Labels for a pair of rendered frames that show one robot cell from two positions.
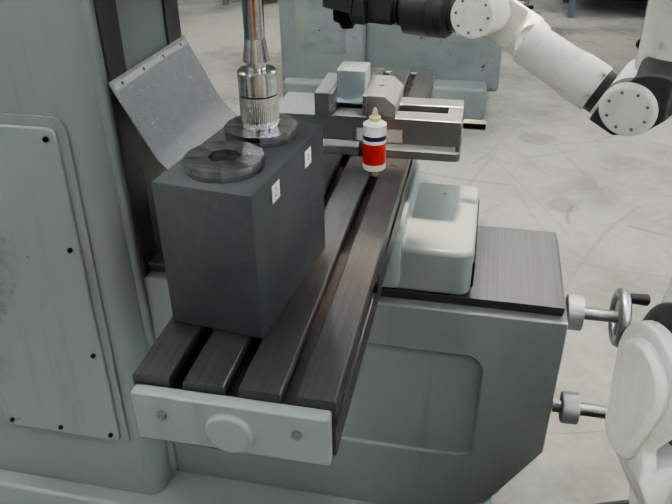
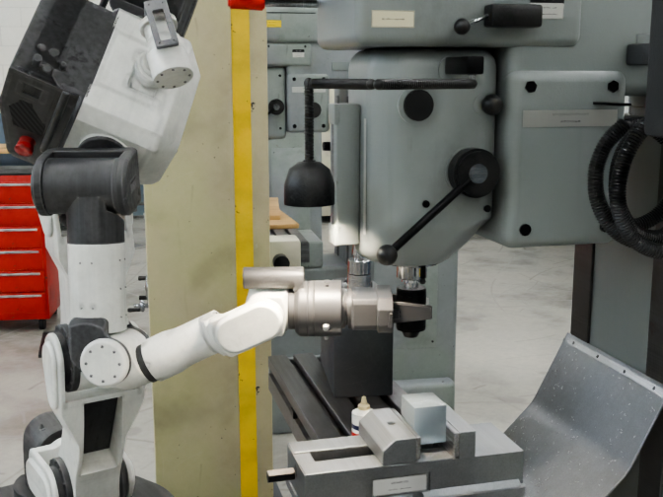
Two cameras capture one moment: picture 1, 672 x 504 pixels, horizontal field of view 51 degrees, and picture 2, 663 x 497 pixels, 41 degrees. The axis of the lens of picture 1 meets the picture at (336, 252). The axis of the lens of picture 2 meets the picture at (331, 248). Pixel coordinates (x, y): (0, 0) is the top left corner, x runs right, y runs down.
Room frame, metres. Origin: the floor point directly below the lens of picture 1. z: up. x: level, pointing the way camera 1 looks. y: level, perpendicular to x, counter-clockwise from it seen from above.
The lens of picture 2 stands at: (2.37, -0.75, 1.59)
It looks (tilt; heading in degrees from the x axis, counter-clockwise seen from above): 11 degrees down; 154
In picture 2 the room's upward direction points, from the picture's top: straight up
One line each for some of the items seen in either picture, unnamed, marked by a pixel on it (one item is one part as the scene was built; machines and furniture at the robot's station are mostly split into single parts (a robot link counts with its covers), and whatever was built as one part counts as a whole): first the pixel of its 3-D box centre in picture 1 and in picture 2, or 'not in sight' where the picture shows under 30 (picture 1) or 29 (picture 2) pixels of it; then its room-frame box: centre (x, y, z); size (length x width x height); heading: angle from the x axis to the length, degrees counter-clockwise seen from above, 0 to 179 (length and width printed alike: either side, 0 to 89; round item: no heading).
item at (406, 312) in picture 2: not in sight; (411, 313); (1.23, -0.04, 1.23); 0.06 x 0.02 x 0.03; 63
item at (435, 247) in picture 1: (347, 219); not in sight; (1.20, -0.02, 0.82); 0.50 x 0.35 x 0.12; 78
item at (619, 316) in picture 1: (600, 315); not in sight; (1.09, -0.51, 0.66); 0.16 x 0.12 x 0.12; 78
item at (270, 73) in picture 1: (257, 72); (359, 261); (0.82, 0.09, 1.22); 0.05 x 0.05 x 0.01
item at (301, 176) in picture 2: not in sight; (309, 181); (1.23, -0.21, 1.44); 0.07 x 0.07 x 0.06
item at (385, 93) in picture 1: (383, 95); (388, 435); (1.25, -0.09, 1.05); 0.12 x 0.06 x 0.04; 168
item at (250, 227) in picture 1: (249, 215); (354, 333); (0.77, 0.11, 1.06); 0.22 x 0.12 x 0.20; 161
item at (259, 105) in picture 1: (259, 101); (359, 278); (0.82, 0.09, 1.19); 0.05 x 0.05 x 0.06
